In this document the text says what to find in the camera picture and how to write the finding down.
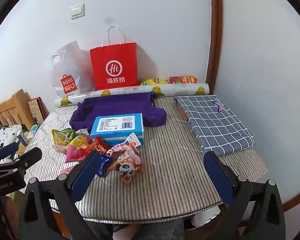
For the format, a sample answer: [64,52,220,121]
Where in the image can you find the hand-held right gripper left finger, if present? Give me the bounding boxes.
[19,151,115,240]

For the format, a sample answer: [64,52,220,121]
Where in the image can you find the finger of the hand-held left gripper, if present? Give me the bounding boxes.
[5,147,43,178]
[0,142,19,164]

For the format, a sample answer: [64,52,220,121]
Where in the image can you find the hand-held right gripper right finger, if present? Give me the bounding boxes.
[203,151,287,240]

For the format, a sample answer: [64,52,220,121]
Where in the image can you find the blue snack packet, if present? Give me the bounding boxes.
[96,155,113,178]

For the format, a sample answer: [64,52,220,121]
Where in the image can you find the pink yellow snack packet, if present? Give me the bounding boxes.
[65,135,93,163]

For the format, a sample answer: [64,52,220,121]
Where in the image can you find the red snack packet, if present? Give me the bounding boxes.
[84,136,110,158]

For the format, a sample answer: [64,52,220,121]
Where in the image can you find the pink panda snack packet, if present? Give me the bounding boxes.
[107,152,147,187]

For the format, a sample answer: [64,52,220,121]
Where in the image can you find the green snack packet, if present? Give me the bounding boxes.
[61,128,77,145]

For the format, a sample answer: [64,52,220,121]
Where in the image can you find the clear plastic packet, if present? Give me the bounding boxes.
[124,132,143,147]

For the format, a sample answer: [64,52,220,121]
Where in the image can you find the panda print cloth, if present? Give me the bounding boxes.
[0,124,24,155]

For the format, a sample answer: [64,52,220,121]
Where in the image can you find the white blue carton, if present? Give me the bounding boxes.
[16,130,29,147]

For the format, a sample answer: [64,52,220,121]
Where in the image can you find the white plastic container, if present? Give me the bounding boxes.
[190,205,220,227]

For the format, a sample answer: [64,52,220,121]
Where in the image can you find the wooden headboard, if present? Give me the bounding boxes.
[0,89,35,130]

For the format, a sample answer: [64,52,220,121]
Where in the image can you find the patterned hardcover book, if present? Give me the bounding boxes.
[28,97,49,125]

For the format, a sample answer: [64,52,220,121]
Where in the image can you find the folded grey plaid cloth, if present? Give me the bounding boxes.
[174,95,255,157]

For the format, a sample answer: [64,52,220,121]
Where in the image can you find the blue cardboard box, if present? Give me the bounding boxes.
[90,113,144,146]

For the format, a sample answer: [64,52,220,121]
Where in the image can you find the purple towel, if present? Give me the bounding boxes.
[69,92,167,130]

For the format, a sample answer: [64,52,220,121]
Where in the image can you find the orange chip bag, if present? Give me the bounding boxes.
[169,76,198,84]

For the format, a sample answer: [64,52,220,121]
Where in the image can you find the white plastic shopping bag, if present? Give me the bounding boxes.
[50,41,95,97]

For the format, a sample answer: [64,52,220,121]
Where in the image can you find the yellow chip bag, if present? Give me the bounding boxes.
[140,78,169,86]

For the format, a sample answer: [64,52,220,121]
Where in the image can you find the red paper shopping bag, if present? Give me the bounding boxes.
[90,25,138,90]

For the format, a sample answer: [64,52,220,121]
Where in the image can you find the brown wooden door frame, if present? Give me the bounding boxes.
[205,0,223,96]

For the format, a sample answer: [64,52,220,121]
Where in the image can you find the white light switch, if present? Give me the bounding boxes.
[70,4,85,20]

